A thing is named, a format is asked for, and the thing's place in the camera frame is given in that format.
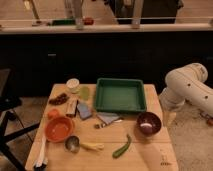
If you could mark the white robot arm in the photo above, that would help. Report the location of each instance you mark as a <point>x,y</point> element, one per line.
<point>187,83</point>

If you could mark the black chair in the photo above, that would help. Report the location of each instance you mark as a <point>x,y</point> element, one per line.
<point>7,105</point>

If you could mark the green plastic tray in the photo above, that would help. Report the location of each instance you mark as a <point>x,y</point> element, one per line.
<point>120,96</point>

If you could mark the blue sponge block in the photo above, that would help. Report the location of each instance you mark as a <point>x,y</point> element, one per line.
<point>84,111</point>

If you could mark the white plastic utensil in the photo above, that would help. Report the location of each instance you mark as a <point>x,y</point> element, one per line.
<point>41,157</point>

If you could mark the dark purple bowl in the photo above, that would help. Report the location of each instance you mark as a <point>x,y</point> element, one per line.
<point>148,123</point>

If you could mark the orange bowl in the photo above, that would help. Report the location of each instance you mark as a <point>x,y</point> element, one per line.
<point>59,128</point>

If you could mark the green pepper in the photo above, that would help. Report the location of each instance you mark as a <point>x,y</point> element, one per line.
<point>116,154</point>

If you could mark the small orange cup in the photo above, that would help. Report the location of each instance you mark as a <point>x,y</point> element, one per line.
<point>53,113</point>

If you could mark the yellow banana toy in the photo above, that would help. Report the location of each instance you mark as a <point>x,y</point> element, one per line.
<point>92,146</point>

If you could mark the white round container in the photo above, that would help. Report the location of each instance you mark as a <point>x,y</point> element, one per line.
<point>73,85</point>

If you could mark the light green cup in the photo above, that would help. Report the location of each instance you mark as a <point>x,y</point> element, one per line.
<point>84,93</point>

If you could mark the grey folded cloth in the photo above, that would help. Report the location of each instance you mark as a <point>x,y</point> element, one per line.
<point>107,117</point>

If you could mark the brown wooden block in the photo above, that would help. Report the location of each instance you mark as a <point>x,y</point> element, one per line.
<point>72,108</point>

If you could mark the dark red grape bunch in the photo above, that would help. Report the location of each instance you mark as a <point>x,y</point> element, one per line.
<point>59,100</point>

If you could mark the metal fork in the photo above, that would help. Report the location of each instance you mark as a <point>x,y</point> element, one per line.
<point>102,125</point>

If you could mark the small metal cup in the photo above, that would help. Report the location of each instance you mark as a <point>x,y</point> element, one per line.
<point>72,144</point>

